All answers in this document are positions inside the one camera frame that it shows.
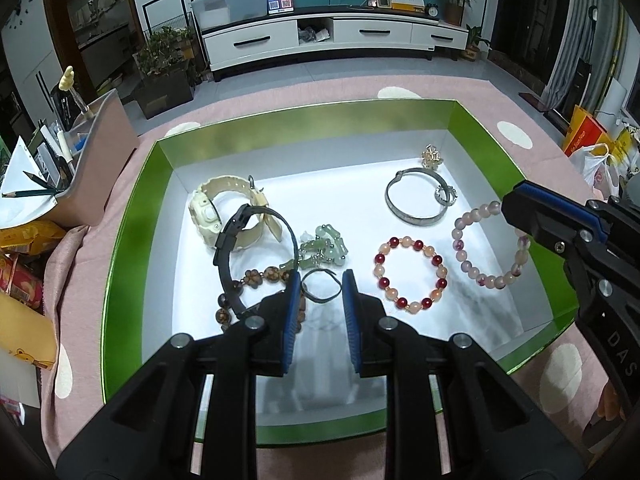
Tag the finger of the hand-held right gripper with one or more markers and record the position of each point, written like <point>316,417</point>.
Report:
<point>560,202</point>
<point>535,220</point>

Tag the pink storage box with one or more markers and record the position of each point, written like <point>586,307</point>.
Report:
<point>105,160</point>

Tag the red snack packet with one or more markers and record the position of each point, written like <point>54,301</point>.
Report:
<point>20,280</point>

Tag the clear plastic storage bin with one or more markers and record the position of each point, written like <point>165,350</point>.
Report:
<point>225,7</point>

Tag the grey striped curtain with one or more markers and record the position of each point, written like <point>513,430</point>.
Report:
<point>575,50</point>

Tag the small potted plant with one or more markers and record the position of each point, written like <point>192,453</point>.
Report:
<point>475,45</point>

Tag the black wristwatch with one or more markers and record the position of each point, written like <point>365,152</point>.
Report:
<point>227,232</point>

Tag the silver rhinestone earring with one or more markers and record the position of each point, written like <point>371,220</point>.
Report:
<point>439,191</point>

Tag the gold pearl flower brooch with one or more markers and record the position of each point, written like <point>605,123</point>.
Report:
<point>431,156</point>

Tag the yellow paper bag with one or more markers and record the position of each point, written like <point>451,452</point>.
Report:
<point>625,147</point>

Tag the yellow headed stick tool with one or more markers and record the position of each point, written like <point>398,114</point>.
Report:
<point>67,77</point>

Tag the white plastic bag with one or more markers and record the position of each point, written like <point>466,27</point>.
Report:
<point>597,172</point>

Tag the person's right hand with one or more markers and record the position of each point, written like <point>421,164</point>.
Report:
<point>610,402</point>

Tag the dark pencil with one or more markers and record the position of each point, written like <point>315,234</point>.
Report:
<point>42,182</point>

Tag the yellow and white desk calendar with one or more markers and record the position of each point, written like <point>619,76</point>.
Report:
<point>405,0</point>

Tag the pink polka dot blanket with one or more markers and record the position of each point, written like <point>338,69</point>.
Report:
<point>500,110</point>

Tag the tall potted plant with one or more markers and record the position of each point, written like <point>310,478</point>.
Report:
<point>456,7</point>

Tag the yellow shopping bag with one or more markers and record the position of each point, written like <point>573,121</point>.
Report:
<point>582,132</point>

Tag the small white desk device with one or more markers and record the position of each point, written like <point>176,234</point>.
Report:
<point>378,1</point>

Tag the silver bangle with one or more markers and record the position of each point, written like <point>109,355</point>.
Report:
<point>400,212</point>

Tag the white television cabinet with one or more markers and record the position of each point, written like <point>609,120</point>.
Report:
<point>250,45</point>

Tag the yellow snack packet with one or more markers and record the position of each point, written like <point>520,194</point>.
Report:
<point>30,237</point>

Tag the green cardboard box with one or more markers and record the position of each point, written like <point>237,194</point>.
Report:
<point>140,260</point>

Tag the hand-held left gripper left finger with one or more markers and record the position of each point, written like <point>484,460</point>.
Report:
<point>292,330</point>

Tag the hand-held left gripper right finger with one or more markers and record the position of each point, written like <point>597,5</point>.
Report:
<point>350,330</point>

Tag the folded white paper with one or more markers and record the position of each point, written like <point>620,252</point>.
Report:
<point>20,200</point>

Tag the yellow bear print box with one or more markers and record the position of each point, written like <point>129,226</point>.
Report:
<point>20,330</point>

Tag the small blue display stand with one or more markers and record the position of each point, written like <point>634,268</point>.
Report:
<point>280,4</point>

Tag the small black alarm clock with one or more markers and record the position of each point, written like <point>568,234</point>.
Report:
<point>433,10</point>

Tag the cream wristwatch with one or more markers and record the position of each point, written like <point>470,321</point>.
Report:
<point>205,215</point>

